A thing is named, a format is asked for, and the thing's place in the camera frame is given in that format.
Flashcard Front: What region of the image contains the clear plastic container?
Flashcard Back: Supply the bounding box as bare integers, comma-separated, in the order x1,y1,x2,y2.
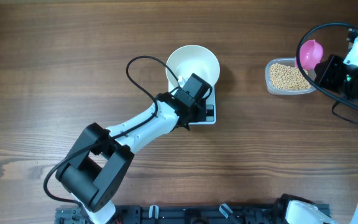
265,58,316,95

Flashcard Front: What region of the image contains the pink plastic scoop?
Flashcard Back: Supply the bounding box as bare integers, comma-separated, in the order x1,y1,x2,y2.
300,40,323,70

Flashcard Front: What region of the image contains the white digital kitchen scale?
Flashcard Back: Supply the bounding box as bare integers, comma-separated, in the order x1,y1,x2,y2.
157,77,214,128

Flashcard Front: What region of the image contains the white bowl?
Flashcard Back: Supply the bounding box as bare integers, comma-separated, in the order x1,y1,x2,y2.
166,45,221,91

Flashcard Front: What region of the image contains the pile of soybeans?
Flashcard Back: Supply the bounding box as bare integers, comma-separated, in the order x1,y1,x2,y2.
269,63,311,90

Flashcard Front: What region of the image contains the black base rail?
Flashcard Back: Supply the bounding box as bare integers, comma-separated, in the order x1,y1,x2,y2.
55,204,286,224

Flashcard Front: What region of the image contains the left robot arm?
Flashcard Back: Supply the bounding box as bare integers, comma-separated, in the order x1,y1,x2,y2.
52,73,217,223

